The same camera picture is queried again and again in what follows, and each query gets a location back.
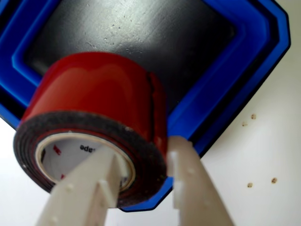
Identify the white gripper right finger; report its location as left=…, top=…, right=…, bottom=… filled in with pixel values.
left=167, top=136, right=236, bottom=226

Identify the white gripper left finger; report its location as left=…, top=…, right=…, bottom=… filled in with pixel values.
left=34, top=146, right=129, bottom=226

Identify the red tape roll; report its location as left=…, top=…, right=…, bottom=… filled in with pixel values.
left=13, top=52, right=169, bottom=209

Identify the blue box with black bottom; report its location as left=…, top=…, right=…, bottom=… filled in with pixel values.
left=0, top=0, right=292, bottom=213

